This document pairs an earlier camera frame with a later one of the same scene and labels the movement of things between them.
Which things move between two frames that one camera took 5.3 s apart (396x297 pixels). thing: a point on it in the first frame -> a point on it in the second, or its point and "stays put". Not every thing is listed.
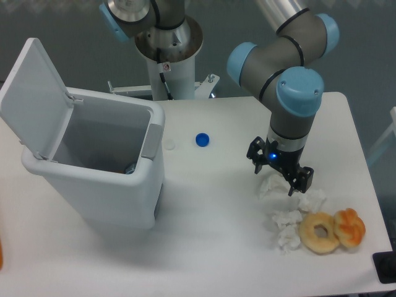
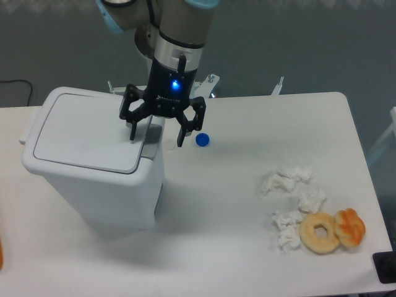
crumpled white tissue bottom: x=289 y=237 stays put
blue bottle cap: x=202 y=140 stays put
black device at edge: x=385 y=265 stays put
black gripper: x=288 y=161 -> x=167 y=92
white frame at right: x=391 y=130 stays put
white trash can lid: x=34 y=105 -> x=87 y=132
